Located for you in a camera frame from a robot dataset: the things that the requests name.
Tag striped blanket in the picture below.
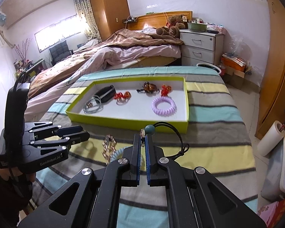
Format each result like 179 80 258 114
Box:
19 66 258 228

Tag red printed package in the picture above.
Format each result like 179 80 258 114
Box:
258 192 285 228

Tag yellow-green cardboard box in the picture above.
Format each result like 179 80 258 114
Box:
66 77 189 134

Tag brown fleece blanket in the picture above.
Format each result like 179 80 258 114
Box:
28 28 184 95

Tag large wooden closet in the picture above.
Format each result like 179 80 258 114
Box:
254 0 285 140

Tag patterned curtain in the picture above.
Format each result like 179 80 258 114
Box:
72 0 102 44

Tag pale blue spiral hair tie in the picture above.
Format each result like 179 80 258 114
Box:
108 148 125 164

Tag white round appliance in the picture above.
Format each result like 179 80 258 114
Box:
196 63 222 75

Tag green basin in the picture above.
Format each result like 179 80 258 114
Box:
187 22 208 32

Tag brown teddy bear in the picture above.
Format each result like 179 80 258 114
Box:
156 15 188 37

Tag purple spiral hair tie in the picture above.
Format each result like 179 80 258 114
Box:
151 97 177 117

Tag cardboard box with books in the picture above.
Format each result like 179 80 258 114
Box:
221 53 252 89

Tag person's left hand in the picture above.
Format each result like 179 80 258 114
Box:
0 166 36 183

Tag dried flower branches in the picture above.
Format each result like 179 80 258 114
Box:
14 38 32 63

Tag tall wooden wardrobe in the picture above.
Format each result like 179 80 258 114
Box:
88 0 131 42

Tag window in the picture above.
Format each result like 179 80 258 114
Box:
34 17 82 54

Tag pink duvet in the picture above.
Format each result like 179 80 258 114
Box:
24 28 182 121

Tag black cord necklace teal bead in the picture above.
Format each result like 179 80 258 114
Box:
141 122 190 161

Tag red braided bracelet with rings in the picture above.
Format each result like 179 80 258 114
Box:
114 91 131 105

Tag white paper roll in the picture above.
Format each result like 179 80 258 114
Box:
256 121 285 157

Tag black wristband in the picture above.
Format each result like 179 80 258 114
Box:
94 85 116 103

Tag grey cord bracelet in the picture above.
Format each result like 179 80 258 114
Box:
83 95 104 114

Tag black chair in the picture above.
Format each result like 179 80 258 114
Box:
49 40 74 67

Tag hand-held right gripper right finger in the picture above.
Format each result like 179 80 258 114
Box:
145 134 268 228

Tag small red braided bracelet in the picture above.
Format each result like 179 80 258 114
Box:
160 84 172 97

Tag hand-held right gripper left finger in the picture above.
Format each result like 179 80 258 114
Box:
18 134 143 228

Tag clear plastic bag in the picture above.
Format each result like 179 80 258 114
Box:
228 32 252 55

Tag brown beaded bracelet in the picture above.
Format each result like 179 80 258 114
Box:
136 82 160 94

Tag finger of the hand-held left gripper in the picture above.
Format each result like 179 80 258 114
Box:
24 122 83 139
26 131 90 156

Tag white drawer nightstand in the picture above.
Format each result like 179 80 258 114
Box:
179 30 225 67

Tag cluttered desk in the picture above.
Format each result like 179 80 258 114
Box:
14 58 47 81

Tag wooden headboard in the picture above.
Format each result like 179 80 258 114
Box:
126 11 193 31

